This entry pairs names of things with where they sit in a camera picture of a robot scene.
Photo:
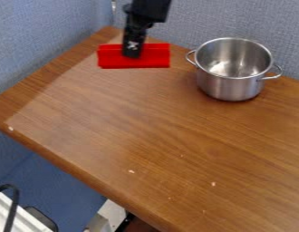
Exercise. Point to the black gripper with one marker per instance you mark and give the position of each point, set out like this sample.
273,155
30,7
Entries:
143,12

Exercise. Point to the white equipment under table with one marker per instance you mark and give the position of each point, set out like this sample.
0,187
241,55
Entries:
108,218

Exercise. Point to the red cloth block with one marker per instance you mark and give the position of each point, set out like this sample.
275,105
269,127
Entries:
152,56

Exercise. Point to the stainless steel metal pot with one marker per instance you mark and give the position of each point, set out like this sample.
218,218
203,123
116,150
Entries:
234,67

